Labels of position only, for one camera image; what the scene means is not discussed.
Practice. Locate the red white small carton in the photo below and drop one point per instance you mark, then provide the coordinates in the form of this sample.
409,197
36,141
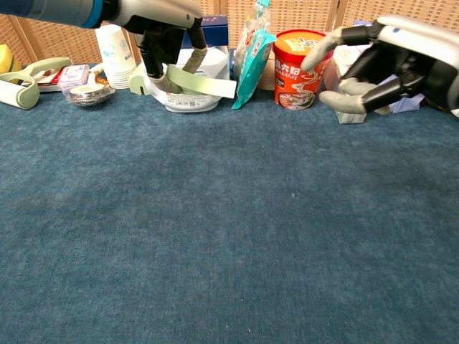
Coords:
50,80

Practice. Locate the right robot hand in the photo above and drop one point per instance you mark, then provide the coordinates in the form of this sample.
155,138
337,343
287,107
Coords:
412,46

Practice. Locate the small brown packet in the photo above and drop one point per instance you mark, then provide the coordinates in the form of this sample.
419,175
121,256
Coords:
102,81

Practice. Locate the green sticky note pad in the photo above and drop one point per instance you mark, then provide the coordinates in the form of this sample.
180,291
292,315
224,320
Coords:
211,86

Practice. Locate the navy blue long box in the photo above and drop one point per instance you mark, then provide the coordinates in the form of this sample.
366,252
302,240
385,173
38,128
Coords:
215,32

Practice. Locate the white long carton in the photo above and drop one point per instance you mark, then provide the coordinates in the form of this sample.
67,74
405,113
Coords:
340,61

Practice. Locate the tan round container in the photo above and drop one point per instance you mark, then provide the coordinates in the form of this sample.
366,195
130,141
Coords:
267,75

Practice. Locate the white paper cup stack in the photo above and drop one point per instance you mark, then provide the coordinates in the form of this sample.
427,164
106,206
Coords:
114,57

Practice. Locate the yellow sponge block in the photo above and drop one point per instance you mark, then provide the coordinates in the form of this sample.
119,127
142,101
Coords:
5,57

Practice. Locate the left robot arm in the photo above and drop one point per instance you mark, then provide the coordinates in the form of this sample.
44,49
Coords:
54,10

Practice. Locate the teal table cloth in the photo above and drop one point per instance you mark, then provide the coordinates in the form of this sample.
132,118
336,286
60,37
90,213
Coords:
229,233

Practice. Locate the red instant noodle cup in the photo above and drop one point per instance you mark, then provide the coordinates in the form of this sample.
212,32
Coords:
294,82

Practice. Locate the green white lint roller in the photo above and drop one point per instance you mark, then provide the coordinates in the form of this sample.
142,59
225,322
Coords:
18,95

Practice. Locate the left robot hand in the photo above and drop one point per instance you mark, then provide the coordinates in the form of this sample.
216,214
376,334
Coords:
161,14

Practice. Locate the clear purple small box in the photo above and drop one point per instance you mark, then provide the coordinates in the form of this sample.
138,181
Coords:
73,75

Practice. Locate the white blue tissue pack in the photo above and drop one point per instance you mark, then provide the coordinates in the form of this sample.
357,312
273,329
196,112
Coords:
409,104

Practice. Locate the white plastic tub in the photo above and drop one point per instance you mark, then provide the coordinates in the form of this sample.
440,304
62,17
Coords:
215,61

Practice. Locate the pale green plastic stand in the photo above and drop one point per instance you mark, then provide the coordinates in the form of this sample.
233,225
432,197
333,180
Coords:
136,84

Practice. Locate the teal clear product bag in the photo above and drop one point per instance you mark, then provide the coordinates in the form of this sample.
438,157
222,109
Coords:
251,61

